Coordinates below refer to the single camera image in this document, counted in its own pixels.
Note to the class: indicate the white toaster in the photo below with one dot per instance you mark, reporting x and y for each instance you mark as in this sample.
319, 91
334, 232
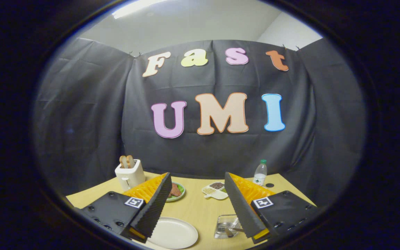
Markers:
130, 177

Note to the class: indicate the brown meat piece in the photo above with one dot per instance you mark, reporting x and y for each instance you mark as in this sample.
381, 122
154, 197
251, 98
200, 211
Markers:
175, 190

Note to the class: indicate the clear green-capped water bottle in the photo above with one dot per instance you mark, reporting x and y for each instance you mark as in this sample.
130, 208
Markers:
260, 173

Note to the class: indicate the toast slice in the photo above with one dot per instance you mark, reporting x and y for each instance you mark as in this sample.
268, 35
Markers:
130, 161
123, 162

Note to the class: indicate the white divided grain dish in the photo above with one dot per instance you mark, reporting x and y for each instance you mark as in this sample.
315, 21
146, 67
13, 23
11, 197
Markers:
217, 194

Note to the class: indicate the pale green food plate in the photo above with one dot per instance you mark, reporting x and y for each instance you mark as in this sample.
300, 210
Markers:
179, 198

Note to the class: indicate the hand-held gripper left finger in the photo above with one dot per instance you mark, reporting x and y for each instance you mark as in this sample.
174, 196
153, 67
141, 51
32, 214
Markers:
155, 208

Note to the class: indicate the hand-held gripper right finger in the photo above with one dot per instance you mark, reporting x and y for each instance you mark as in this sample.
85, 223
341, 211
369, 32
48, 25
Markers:
241, 211

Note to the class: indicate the large white plate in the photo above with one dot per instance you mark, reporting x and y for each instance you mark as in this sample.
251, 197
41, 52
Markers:
175, 232

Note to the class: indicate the green lettuce leaf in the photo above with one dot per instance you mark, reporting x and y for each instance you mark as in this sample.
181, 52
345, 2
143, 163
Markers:
182, 189

